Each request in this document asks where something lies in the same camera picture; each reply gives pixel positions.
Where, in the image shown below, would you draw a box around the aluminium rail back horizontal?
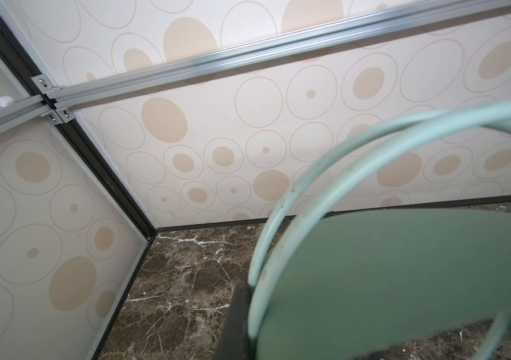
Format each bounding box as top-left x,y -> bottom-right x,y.
30,0 -> 511,125

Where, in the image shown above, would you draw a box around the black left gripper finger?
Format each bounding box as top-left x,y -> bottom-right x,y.
213,281 -> 253,360

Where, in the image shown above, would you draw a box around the black corner frame post left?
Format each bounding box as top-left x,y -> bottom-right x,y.
0,16 -> 157,241

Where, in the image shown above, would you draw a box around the mint green headphones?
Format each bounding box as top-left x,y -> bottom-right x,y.
247,100 -> 511,359

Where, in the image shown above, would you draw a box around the aluminium rail left diagonal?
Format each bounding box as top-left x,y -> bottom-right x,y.
0,95 -> 52,134

